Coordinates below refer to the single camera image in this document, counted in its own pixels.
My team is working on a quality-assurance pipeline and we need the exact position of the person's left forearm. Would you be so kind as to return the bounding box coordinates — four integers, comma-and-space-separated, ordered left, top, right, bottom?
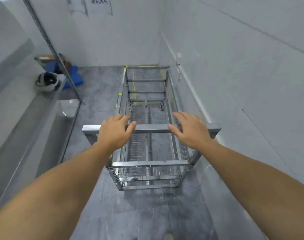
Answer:
0, 143, 122, 240

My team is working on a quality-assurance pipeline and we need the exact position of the person's right forearm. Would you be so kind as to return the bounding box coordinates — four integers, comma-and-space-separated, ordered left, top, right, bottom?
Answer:
192, 139, 304, 240

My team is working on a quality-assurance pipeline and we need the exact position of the metal wire mesh cart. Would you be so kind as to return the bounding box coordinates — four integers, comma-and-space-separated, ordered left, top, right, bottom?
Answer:
82, 65, 221, 192

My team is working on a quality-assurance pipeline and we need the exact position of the small white paper sign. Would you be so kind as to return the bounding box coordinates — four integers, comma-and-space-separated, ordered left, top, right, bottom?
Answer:
66, 0, 89, 17

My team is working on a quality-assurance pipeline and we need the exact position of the brown cardboard box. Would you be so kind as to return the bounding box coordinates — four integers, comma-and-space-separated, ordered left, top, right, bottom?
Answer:
38, 55, 65, 64

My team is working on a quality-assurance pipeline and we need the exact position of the blue foam mat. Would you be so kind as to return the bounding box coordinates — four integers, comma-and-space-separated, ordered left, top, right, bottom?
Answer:
41, 61, 84, 89

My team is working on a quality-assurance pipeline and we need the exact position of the large white paper sign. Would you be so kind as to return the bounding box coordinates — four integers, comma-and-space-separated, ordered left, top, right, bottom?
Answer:
83, 0, 114, 17

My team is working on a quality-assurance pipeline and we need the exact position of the person's left hand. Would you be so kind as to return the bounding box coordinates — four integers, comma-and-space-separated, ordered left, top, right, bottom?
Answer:
98, 114, 137, 151

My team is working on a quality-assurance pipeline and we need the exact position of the person's right hand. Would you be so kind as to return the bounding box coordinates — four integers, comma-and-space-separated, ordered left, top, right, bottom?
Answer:
168, 111, 215, 149

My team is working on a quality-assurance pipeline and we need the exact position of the grey metal shelf upright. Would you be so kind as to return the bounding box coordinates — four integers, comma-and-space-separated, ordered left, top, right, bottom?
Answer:
21, 0, 86, 106

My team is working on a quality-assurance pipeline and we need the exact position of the white wall conduit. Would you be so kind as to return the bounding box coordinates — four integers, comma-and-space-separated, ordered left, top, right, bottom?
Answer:
160, 32, 213, 123

